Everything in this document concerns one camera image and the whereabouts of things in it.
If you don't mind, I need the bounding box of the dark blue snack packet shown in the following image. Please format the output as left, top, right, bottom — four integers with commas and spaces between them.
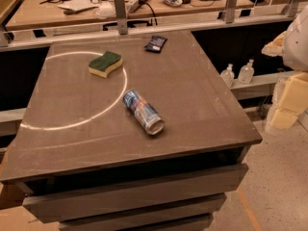
144, 36, 167, 53

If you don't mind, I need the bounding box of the green yellow sponge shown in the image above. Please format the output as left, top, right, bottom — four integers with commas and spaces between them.
89, 51, 123, 78

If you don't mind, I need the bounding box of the left clear sanitizer bottle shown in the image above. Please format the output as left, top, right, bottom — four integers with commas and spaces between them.
220, 64, 235, 87

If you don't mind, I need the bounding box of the clear sanitizer bottle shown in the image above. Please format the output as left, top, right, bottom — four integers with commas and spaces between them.
238, 60, 254, 84
220, 64, 235, 87

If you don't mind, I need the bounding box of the metal rail frame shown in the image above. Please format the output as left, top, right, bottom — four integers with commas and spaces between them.
1, 0, 308, 51

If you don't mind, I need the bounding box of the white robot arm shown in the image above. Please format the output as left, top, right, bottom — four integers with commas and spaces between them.
262, 6, 308, 129

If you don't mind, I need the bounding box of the grey drawer cabinet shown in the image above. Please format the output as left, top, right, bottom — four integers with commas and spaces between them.
1, 32, 262, 231

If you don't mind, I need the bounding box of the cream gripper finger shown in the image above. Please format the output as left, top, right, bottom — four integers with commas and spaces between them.
269, 72, 308, 130
261, 32, 286, 57

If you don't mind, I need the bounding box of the right clear sanitizer bottle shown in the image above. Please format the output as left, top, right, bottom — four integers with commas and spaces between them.
238, 60, 254, 84

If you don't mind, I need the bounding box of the white paper sheet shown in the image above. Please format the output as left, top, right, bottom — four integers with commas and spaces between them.
58, 0, 98, 11

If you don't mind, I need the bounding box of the redbull can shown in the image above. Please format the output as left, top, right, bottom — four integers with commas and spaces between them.
122, 90, 165, 136

